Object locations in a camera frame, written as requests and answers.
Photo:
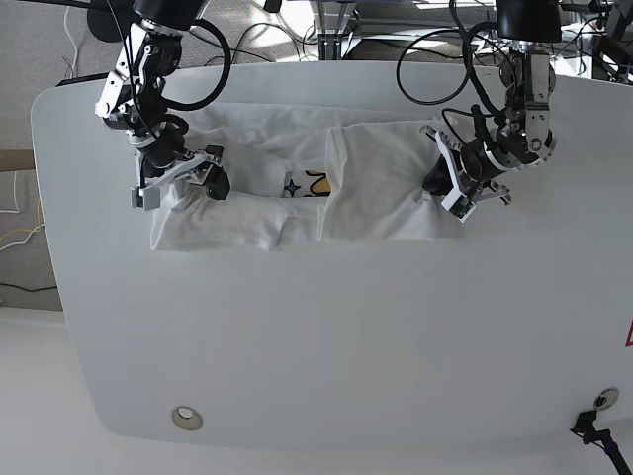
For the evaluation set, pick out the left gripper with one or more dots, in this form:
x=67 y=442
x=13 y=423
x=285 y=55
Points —
x=470 y=167

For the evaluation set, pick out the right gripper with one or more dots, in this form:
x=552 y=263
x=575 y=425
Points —
x=203 y=168

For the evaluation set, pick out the white printed T-shirt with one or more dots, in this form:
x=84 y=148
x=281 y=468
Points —
x=303 y=175

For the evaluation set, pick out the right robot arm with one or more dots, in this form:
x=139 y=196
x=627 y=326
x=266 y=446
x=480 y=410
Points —
x=132 y=100

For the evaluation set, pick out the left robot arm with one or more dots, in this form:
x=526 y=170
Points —
x=509 y=138

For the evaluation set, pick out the left table grommet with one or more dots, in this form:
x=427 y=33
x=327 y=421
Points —
x=186 y=418

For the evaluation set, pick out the table grommet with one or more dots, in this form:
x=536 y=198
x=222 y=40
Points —
x=186 y=418
x=606 y=398

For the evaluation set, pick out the red warning sticker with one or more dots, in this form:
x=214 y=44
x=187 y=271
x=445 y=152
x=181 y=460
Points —
x=629 y=337

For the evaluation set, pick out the right table grommet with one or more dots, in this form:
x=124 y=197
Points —
x=606 y=398

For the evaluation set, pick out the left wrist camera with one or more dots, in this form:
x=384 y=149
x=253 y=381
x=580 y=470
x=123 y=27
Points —
x=458 y=204

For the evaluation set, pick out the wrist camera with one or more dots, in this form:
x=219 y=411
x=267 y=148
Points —
x=458 y=204
x=147 y=198

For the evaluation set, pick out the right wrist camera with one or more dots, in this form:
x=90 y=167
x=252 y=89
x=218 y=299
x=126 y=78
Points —
x=147 y=198

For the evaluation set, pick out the aluminium table post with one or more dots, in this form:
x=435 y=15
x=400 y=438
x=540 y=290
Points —
x=335 y=25

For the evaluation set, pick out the black clamp mount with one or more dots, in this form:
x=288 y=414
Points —
x=584 y=428

